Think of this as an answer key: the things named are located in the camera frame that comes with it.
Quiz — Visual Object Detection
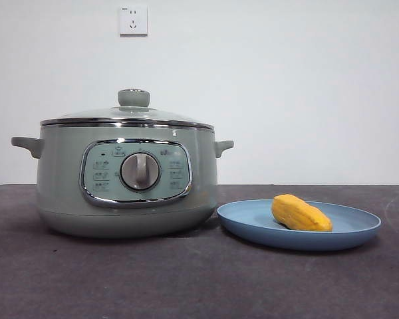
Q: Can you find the glass lid with green knob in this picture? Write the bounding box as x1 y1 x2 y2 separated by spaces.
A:
41 88 215 129

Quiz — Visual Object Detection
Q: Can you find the yellow corn cob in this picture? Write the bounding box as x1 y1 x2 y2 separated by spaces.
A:
271 194 334 233

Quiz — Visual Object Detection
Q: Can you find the pale green electric steamer pot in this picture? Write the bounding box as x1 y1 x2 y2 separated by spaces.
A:
11 123 235 239

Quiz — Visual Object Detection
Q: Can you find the blue round plate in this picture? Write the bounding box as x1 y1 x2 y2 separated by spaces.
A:
216 198 382 251

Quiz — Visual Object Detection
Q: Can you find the white wall socket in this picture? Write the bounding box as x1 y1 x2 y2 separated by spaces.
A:
120 5 149 37

